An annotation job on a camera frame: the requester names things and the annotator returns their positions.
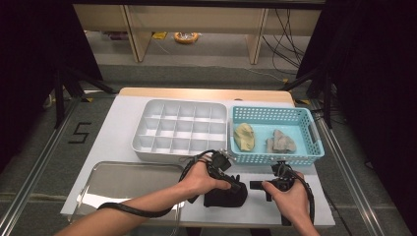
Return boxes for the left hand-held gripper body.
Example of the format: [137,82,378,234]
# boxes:
[206,148,237,181]

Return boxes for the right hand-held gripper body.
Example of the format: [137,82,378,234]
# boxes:
[269,159,299,194]

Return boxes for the black sock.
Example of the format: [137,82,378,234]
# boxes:
[203,181,249,208]

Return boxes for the grey sock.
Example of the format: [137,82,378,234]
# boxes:
[265,129,298,154]

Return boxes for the beige sock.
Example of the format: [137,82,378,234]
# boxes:
[233,122,256,152]

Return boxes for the white compartment storage box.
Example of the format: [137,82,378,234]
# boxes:
[132,98,229,165]

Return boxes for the blue plastic basket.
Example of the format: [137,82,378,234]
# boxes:
[229,105,326,166]

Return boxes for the translucent grey box lid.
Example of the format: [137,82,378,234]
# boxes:
[68,160,186,228]

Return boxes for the person's right hand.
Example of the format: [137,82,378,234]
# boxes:
[261,171,315,228]

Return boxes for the person's left hand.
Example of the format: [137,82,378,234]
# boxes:
[177,158,232,205]

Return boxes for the black metal stand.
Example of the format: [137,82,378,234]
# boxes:
[53,65,117,129]
[279,67,335,130]

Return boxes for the orange tape roll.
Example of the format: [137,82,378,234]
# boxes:
[173,31,200,45]

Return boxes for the black curtain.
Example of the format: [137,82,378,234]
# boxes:
[296,0,417,236]
[0,0,105,175]

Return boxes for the beige wooden desk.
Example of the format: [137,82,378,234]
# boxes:
[72,3,324,66]

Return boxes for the purple packet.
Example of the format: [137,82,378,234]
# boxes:
[103,30,130,41]

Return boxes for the right hand-held gripper cable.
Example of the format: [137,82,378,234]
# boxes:
[287,168,317,227]

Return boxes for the aluminium floor rail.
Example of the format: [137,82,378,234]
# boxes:
[0,96,83,236]
[309,99,387,236]

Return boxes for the white floor cable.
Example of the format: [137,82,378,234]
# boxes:
[225,65,286,83]

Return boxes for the bundle of black cables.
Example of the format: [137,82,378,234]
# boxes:
[262,8,311,77]

